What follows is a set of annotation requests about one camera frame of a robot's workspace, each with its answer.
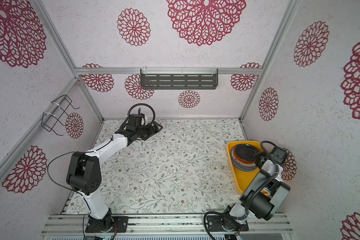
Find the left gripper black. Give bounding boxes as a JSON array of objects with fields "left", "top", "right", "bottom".
[{"left": 136, "top": 120, "right": 163, "bottom": 141}]

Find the black plate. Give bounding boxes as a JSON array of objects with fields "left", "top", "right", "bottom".
[{"left": 234, "top": 144, "right": 260, "bottom": 164}]

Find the yellow plastic bin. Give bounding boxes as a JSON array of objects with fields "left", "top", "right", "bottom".
[{"left": 227, "top": 141, "right": 263, "bottom": 195}]

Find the orange plastic plate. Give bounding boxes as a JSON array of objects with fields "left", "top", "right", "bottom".
[{"left": 232, "top": 156, "right": 257, "bottom": 168}]

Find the blue floral dark plate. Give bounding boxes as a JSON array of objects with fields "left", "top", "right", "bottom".
[{"left": 232, "top": 163, "right": 258, "bottom": 173}]

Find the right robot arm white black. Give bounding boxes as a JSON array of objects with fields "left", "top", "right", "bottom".
[{"left": 203, "top": 141, "right": 291, "bottom": 232}]

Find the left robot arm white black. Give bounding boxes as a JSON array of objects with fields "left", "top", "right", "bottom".
[{"left": 47, "top": 103, "right": 163, "bottom": 232}]

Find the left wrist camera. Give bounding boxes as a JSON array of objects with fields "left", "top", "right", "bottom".
[{"left": 128, "top": 113, "right": 146, "bottom": 128}]

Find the grey wall shelf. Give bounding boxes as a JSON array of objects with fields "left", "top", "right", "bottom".
[{"left": 140, "top": 69, "right": 219, "bottom": 90}]

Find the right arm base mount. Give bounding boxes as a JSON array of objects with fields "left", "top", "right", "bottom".
[{"left": 204, "top": 205, "right": 249, "bottom": 233}]

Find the black wire wall rack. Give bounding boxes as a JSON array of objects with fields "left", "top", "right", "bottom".
[{"left": 41, "top": 95, "right": 80, "bottom": 137}]

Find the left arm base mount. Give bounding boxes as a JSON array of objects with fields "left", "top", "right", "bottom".
[{"left": 85, "top": 209, "right": 129, "bottom": 233}]

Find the aluminium front rail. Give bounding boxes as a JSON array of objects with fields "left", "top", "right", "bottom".
[{"left": 40, "top": 214, "right": 294, "bottom": 237}]

